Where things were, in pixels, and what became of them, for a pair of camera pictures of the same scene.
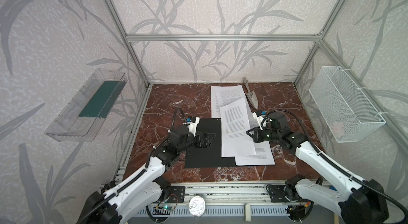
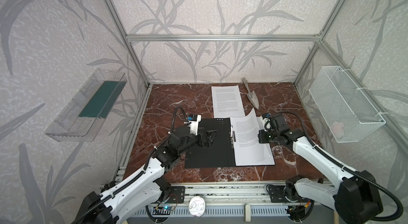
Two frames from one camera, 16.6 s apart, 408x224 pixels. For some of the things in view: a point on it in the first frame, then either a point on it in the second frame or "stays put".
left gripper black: [197, 139] stays put
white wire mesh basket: [347, 111] stays put
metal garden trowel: [252, 96] stays put
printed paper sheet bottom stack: [222, 95] → [248, 151]
